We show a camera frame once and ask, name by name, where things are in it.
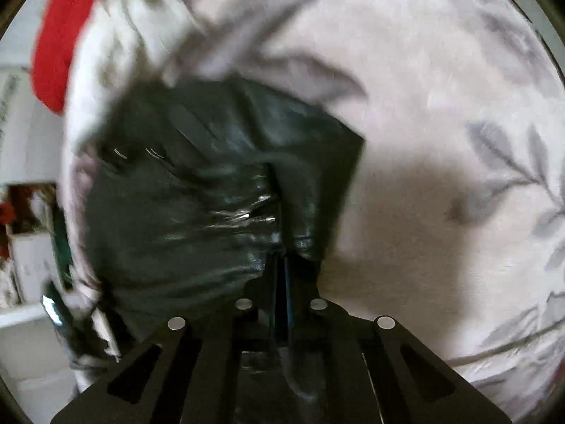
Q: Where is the white shelf unit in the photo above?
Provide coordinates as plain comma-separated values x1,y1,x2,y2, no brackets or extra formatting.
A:
0,64,71,381

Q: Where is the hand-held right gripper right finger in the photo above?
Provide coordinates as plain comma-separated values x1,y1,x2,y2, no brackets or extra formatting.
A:
282,254,515,424

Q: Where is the dark green leather jacket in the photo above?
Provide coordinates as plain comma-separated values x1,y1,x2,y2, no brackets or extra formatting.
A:
79,75,365,424

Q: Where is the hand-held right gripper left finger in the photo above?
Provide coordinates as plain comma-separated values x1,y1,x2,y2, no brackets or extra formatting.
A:
50,254,281,424

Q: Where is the white leaf-print blanket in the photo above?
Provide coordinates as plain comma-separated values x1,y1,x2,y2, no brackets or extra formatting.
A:
59,0,565,424

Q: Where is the red cloth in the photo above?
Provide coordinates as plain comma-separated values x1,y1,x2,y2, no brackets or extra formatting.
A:
30,0,116,116

